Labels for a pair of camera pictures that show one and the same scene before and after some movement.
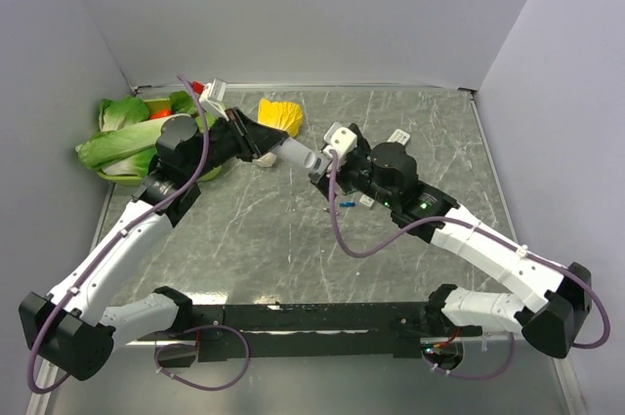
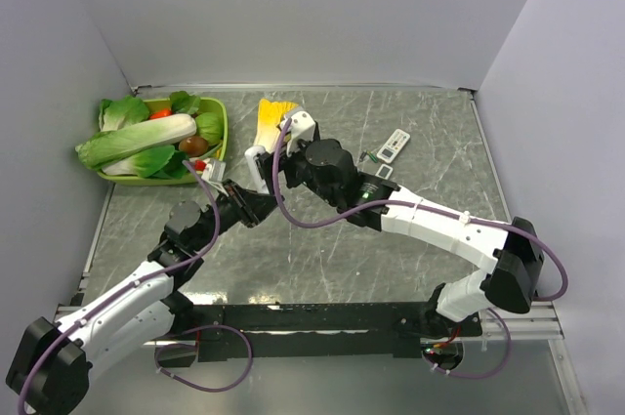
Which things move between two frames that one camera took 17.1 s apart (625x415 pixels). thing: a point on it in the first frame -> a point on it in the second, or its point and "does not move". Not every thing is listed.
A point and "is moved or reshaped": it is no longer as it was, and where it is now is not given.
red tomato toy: (161, 113) does not move
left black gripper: (253, 139) -> (249, 205)
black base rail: (309, 331) does not move
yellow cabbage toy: (284, 115) does not move
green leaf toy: (117, 113) does not move
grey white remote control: (307, 158) is moved or reshaped
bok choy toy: (139, 165) does not move
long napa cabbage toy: (110, 145) does not move
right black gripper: (342, 165) -> (286, 163)
